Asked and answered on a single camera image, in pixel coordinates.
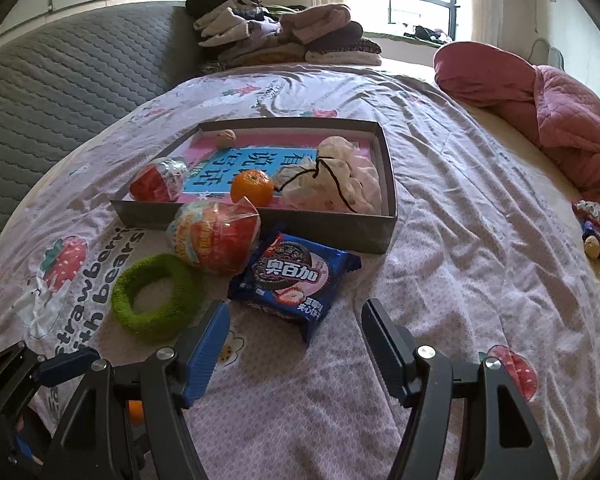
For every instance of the orange mandarin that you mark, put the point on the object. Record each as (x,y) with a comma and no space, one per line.
(136,410)
(251,189)

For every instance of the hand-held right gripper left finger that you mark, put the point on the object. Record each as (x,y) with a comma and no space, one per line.
(210,355)

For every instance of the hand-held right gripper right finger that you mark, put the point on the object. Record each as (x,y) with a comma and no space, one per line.
(380,355)

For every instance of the small colourful doll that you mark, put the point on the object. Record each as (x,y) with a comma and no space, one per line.
(592,240)

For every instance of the shallow grey cardboard box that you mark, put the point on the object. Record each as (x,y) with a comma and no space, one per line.
(330,232)

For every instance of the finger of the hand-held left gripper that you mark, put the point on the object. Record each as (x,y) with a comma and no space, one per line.
(24,447)
(67,360)

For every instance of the pink quilted blanket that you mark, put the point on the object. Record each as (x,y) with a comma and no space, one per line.
(555,110)

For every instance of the large red snack bag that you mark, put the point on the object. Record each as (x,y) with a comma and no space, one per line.
(210,240)

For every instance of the grey quilted headboard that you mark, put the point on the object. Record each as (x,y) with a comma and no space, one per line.
(55,85)

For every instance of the dark clothes on sill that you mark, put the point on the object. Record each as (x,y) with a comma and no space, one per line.
(427,34)

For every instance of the pile of folded clothes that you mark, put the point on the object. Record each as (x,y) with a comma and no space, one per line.
(320,25)

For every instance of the blue cookie packet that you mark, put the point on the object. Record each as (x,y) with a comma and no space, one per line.
(295,280)

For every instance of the walnut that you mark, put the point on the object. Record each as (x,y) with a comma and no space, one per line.
(225,138)

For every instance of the strawberry print bed sheet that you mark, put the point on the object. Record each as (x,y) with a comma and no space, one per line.
(455,210)

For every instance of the window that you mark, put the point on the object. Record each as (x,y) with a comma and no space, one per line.
(420,10)

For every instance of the small red snack bag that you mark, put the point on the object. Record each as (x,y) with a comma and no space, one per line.
(152,185)

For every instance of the green sill cushion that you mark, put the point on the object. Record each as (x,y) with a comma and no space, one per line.
(395,41)

